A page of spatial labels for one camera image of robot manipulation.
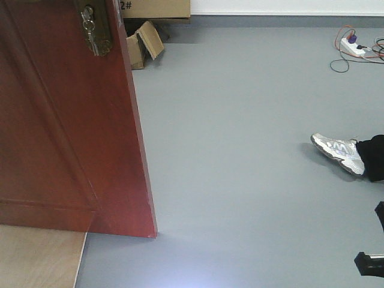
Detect brown wooden door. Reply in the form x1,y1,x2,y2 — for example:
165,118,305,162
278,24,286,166
1,1,157,238

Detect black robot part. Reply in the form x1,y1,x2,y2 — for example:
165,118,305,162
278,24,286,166
374,201,384,229
354,252,384,278

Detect purple plug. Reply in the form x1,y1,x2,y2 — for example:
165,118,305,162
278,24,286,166
347,34,357,44

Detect black robot part lower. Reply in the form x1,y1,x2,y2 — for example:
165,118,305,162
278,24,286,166
354,252,384,278

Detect closed cardboard box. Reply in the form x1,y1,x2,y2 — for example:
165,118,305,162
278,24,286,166
118,0,191,20

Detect white power strip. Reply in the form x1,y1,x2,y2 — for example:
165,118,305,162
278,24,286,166
340,38,365,58

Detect black robot part upper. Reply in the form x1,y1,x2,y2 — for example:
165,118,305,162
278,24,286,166
374,201,384,229

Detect keys in lock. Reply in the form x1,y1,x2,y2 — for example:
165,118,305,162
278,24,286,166
81,5,99,56

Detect large open cardboard box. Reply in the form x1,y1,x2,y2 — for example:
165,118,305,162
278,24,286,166
126,21,164,70

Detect white gray sneaker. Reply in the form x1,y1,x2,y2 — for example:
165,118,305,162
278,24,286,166
310,133,365,177

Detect plywood platform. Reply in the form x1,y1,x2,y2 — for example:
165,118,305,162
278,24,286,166
1,224,87,287

